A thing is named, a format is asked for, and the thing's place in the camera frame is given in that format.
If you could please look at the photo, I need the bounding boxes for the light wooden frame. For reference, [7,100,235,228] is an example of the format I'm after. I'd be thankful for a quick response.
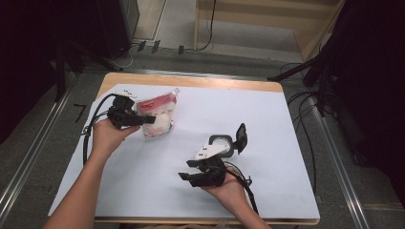
[193,0,347,62]

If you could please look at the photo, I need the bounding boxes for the left hand-held gripper cable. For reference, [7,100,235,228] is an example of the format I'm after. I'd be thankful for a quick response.
[81,94,117,166]

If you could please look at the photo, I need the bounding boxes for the red and clear refill pouch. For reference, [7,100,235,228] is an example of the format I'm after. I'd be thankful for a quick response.
[136,87,181,138]

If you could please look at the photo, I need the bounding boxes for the wooden table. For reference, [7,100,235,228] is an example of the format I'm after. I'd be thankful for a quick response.
[47,72,321,226]

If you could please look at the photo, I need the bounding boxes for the metal floor rail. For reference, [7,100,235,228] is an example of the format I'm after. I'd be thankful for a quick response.
[122,68,268,82]
[0,74,80,220]
[313,104,371,229]

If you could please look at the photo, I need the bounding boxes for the black angled tape mark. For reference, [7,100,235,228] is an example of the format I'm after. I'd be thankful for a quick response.
[73,103,88,124]

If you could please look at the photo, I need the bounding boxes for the black curtain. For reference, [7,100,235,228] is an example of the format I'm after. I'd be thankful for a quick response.
[330,0,405,204]
[0,0,96,144]

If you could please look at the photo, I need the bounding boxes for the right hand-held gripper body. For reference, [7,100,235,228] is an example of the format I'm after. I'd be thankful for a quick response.
[187,144,231,188]

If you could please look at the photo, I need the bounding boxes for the hand-held gripper cable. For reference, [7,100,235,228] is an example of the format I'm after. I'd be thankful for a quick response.
[223,161,260,216]
[81,94,117,166]

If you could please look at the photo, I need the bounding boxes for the black floor cables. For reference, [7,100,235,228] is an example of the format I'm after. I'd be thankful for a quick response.
[280,61,338,195]

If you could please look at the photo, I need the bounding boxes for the person's left hand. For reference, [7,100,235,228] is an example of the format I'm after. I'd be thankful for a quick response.
[90,117,141,159]

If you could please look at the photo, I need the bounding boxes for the black tripod stand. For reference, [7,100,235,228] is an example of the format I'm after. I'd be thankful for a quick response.
[266,47,338,117]

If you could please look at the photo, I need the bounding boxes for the hanging black cable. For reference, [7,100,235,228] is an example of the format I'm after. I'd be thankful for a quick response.
[194,0,218,52]

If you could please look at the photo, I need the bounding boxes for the white floor cable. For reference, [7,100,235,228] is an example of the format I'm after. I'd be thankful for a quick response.
[109,44,139,70]

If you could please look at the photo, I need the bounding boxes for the right hand-held gripper cable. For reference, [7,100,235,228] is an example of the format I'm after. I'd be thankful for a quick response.
[223,161,260,216]

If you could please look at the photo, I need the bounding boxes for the dark cabinet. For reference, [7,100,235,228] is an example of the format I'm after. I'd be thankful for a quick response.
[95,0,140,60]

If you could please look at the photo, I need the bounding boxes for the person's right hand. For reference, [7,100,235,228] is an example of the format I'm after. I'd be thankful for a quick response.
[200,174,251,211]

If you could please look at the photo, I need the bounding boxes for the white paper sheet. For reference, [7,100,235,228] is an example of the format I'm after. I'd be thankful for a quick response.
[47,83,320,220]

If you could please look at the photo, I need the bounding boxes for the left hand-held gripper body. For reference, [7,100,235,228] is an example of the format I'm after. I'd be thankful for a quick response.
[107,90,144,130]

